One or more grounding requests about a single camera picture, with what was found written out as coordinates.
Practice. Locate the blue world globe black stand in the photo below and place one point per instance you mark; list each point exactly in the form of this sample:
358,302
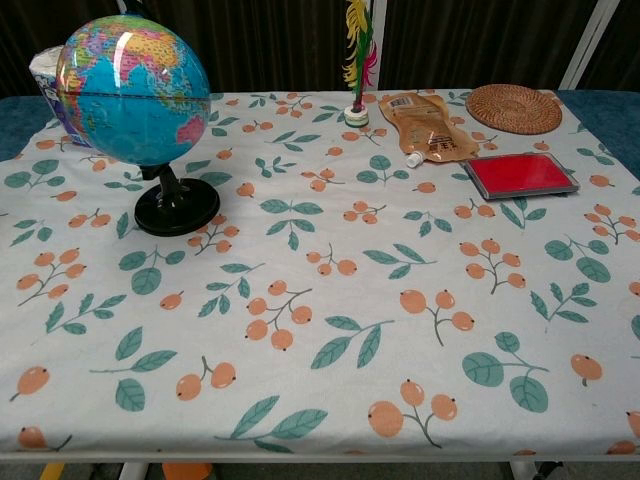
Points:
135,100

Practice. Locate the white fruit leaf print tablecloth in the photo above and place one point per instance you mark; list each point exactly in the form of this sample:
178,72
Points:
320,310

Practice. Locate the brown spout pouch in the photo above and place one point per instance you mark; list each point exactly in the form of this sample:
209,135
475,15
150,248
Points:
425,125

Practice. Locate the colourful feather shuttlecock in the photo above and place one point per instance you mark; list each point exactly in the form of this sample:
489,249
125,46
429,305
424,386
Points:
358,55

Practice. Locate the red ink pad grey case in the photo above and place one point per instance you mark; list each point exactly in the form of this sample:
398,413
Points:
522,175

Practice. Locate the round woven rattan coaster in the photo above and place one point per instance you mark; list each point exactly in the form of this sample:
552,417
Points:
514,108

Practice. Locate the orange object under table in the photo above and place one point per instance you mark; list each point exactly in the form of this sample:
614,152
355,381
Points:
187,471

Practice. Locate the white patterned cup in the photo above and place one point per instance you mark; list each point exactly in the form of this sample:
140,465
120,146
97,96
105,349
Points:
45,75

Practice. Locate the white frame post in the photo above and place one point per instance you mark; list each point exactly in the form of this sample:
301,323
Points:
121,5
587,45
380,40

